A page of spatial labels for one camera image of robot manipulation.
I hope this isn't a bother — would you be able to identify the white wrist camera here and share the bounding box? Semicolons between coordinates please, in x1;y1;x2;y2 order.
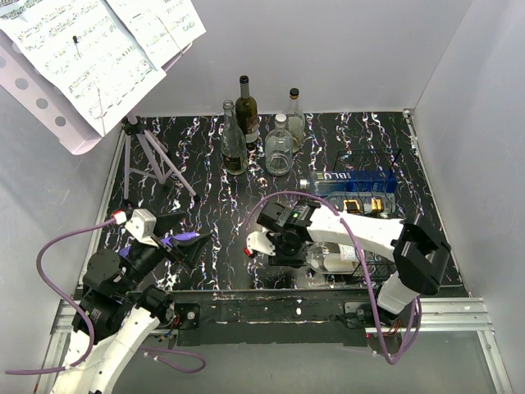
125;208;158;247
246;231;276;256

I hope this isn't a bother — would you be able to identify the lilac music stand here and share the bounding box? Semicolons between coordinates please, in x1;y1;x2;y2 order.
1;33;200;202

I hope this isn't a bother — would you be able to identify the dark brown wine bottle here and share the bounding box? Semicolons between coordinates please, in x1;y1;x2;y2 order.
235;75;259;150

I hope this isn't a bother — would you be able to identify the large sheet music page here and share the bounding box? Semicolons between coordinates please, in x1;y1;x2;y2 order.
1;1;166;135

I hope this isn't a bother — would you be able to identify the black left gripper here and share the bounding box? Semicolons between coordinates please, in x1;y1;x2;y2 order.
117;210;212;293

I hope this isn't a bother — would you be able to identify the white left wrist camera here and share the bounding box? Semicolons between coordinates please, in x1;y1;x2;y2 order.
125;208;158;247

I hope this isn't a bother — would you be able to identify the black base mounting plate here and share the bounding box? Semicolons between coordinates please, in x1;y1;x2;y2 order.
170;289;377;346

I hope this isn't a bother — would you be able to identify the small sheet music page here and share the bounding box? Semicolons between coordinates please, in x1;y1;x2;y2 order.
107;0;206;69

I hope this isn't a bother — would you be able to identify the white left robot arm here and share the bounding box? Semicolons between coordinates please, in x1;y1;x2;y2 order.
52;208;212;393

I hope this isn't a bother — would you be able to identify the blue clear tall bottle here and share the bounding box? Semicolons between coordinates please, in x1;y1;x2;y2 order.
299;170;397;196

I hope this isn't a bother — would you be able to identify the purple marker pen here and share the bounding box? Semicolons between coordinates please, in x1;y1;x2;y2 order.
118;231;199;258

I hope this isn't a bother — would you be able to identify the black wire wine rack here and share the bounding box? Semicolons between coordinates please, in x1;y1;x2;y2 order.
327;148;411;286

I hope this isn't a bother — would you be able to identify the clear square bottle white label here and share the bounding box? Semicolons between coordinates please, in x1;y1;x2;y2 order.
264;113;294;176

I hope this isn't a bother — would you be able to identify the clear bottle gold neck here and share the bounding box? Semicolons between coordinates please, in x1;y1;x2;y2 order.
306;242;363;275

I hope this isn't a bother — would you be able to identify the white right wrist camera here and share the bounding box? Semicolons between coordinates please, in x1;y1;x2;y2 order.
246;231;276;256

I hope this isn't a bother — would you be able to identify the clear flask black gold label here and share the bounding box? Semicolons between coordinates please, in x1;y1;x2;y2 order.
325;191;396;217

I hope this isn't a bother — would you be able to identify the purple floor cable loop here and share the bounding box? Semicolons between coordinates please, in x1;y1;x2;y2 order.
141;344;209;373

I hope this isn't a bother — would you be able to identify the clear bottle black cork cap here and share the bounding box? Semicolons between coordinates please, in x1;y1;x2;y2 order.
285;88;305;153

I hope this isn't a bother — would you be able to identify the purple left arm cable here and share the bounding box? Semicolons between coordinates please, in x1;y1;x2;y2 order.
3;209;126;374

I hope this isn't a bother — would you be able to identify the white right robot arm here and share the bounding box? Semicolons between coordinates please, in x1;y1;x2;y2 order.
246;199;451;327

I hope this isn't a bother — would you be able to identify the clear green-tinted bottle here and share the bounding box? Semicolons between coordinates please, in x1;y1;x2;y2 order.
221;99;248;176

